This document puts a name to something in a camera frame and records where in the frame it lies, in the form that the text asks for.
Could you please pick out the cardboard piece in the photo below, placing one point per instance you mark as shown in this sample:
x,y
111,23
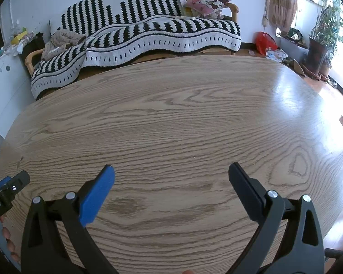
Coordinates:
x,y
297,67

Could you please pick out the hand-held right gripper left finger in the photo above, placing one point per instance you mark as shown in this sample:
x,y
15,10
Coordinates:
x,y
98,194

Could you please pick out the red plastic bag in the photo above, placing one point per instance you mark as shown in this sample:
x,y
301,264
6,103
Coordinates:
x,y
265,44

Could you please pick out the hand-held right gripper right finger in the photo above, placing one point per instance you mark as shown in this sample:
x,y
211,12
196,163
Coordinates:
x,y
244,192

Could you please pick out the yellow toy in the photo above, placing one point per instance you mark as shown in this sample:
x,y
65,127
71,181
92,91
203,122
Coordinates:
x,y
18,37

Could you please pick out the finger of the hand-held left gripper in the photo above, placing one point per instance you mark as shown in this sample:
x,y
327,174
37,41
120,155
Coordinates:
x,y
17,182

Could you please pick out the patterned curtain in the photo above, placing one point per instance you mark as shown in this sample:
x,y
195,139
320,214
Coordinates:
x,y
283,5

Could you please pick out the person's right hand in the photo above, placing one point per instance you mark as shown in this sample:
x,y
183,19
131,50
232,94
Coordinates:
x,y
187,272

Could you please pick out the person's left hand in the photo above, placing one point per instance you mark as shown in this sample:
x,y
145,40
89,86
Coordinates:
x,y
6,232

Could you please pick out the black white striped blanket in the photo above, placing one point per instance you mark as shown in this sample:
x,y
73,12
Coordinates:
x,y
148,37

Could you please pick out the scattered papers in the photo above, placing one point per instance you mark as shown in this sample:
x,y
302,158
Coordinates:
x,y
277,54

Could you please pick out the beige plush toy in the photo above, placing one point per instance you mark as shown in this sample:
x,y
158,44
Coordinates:
x,y
63,44

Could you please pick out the wooden frame sofa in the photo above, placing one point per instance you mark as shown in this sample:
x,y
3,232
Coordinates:
x,y
31,58

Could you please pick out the potted green plant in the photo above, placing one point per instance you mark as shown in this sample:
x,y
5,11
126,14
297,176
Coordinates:
x,y
317,54

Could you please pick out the pink printed cushion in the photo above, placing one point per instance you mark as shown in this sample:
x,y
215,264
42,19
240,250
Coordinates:
x,y
205,5

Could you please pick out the white cabinet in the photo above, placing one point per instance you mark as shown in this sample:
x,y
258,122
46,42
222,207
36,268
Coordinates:
x,y
5,91

